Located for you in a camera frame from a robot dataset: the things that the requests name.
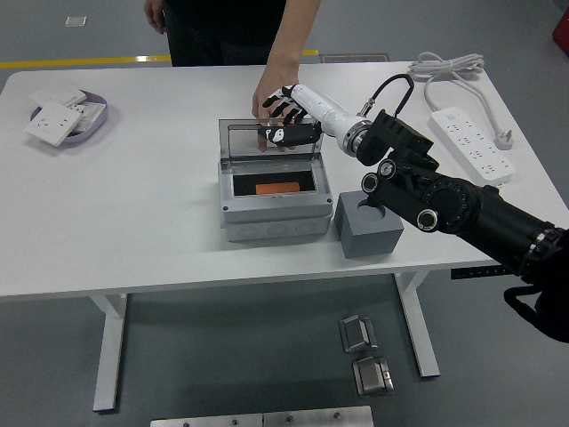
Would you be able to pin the person's left hand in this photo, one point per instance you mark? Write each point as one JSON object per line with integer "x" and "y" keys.
{"x": 271, "y": 86}

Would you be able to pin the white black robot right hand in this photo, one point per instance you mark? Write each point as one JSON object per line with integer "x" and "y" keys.
{"x": 329, "y": 113}

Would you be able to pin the person's right hand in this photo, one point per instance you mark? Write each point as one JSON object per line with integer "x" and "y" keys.
{"x": 155, "y": 15}

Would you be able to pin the orange cylinder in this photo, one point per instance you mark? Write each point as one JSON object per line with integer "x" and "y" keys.
{"x": 275, "y": 188}

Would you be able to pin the grey enclosure box clear lid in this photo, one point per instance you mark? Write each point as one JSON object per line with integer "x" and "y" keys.
{"x": 275, "y": 213}

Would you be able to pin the person's left forearm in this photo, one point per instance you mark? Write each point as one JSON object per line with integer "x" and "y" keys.
{"x": 293, "y": 35}

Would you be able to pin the grey cube with round hole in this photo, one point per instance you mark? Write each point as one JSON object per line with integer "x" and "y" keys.
{"x": 369, "y": 240}

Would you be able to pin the red box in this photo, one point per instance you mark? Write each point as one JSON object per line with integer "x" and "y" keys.
{"x": 562, "y": 31}

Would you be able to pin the dark brown floor plate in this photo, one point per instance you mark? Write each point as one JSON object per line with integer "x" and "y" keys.
{"x": 355, "y": 58}

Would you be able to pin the small clear floor tile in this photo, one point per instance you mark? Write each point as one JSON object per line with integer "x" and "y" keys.
{"x": 76, "y": 21}

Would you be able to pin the yellow floor tape line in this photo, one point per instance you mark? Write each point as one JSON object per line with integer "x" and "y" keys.
{"x": 89, "y": 61}

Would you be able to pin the white socket panel with label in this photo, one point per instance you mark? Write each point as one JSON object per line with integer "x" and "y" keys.
{"x": 91, "y": 113}

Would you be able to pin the purple oval tray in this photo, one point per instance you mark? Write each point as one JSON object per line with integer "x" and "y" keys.
{"x": 100, "y": 122}

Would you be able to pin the white power strip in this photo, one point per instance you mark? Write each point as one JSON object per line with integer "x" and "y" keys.
{"x": 471, "y": 147}

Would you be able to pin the black table control panel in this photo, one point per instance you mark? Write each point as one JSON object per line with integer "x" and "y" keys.
{"x": 471, "y": 272}

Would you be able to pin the white table leg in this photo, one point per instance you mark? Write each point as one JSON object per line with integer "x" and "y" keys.
{"x": 427, "y": 360}
{"x": 109, "y": 356}

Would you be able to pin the silver metal plate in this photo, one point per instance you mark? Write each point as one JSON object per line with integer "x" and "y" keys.
{"x": 318, "y": 418}
{"x": 204, "y": 421}

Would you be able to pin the white blank switch panel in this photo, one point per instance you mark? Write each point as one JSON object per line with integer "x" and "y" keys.
{"x": 60, "y": 93}

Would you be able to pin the white wall socket panel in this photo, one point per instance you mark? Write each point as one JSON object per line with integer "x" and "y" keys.
{"x": 51, "y": 124}

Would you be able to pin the silver metal bracket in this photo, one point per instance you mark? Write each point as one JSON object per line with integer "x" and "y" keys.
{"x": 355, "y": 333}
{"x": 371, "y": 378}

